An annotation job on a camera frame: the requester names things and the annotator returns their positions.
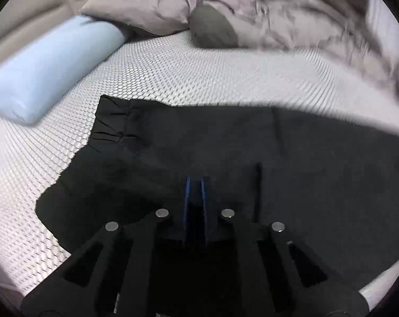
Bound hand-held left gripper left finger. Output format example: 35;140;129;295
21;176;191;317

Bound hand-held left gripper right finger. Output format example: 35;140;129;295
200;176;368;317

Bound black pants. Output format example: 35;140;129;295
34;94;399;317

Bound white patterned mattress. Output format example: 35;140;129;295
0;28;399;317

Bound light blue pillow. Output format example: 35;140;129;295
0;15;127;127

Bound grey duvet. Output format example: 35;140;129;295
81;0;399;106

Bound beige padded headboard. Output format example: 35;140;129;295
0;0;127;58

